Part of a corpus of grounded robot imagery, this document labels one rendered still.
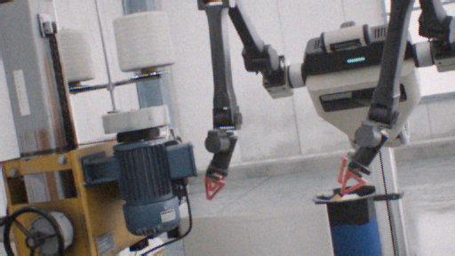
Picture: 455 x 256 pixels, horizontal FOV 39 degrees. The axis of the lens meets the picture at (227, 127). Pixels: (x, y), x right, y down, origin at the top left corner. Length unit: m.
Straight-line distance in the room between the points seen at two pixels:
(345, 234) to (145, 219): 2.58
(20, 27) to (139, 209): 0.57
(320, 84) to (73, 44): 0.87
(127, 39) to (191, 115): 8.94
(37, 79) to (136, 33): 0.30
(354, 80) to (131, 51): 0.83
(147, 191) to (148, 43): 0.42
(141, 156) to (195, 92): 9.01
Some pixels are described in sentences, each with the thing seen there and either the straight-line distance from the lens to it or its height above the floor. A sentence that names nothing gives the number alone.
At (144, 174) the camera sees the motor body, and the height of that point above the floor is 1.25.
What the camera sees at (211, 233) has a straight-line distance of 2.03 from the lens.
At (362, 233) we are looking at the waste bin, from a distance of 4.14.
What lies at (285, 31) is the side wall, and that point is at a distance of 10.18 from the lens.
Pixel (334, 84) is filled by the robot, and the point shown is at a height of 1.39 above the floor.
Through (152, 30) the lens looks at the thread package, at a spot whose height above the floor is 1.63.
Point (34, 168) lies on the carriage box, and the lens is 1.78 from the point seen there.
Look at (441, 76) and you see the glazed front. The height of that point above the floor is 1.16.
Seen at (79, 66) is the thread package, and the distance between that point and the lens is 1.95.
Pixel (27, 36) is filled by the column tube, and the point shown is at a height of 1.65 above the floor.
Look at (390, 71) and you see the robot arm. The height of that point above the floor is 1.41.
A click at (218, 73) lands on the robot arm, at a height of 1.48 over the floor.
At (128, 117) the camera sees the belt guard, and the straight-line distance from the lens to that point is 1.65.
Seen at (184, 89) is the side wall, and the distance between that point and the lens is 10.75.
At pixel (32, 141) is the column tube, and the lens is 1.77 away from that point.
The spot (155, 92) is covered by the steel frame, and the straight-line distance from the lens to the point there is 10.70.
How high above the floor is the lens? 1.42
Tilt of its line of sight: 3 degrees down
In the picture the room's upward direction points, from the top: 9 degrees counter-clockwise
